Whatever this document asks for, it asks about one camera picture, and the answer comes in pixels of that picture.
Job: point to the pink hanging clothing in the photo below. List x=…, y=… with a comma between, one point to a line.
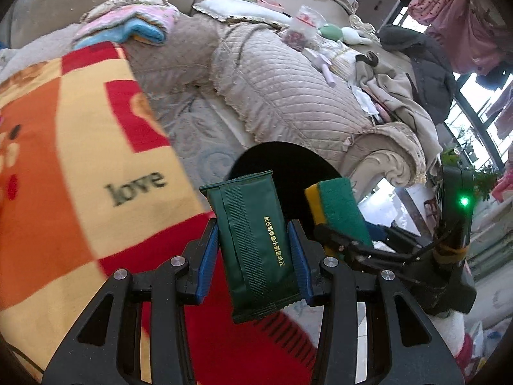
x=461, y=20

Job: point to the pink printed packet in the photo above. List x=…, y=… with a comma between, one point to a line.
x=266, y=0

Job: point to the white ruffled pillow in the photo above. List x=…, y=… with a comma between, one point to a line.
x=232, y=8

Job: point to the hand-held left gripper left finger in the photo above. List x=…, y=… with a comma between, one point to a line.
x=206, y=264

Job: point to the green rounded object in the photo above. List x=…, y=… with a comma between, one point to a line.
x=329, y=32

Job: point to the pale patterned bedsheet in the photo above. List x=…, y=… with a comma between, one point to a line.
x=200, y=140

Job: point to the green plant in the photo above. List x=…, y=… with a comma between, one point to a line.
x=487, y=180

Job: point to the orange red printed blanket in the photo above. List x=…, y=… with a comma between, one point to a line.
x=80, y=168

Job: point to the yellow green sponge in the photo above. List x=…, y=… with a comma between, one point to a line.
x=340, y=208

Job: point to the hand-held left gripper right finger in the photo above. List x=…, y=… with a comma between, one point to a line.
x=300, y=264

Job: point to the dark green foil packet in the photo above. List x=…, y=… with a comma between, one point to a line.
x=252, y=248

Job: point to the white carved bed frame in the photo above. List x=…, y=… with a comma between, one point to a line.
x=384, y=168

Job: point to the white rounded object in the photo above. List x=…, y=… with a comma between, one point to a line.
x=356, y=36

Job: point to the black trash bin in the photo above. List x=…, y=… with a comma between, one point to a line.
x=288, y=160

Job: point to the white tube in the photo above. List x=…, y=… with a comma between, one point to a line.
x=328, y=74

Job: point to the dark grey jacket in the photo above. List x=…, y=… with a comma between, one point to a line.
x=425, y=68

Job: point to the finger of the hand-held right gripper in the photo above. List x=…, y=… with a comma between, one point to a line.
x=344, y=248
x=378, y=231

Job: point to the folded pink blue quilt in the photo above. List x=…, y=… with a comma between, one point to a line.
x=120, y=20

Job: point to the beige clothes pile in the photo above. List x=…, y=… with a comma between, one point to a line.
x=400, y=100

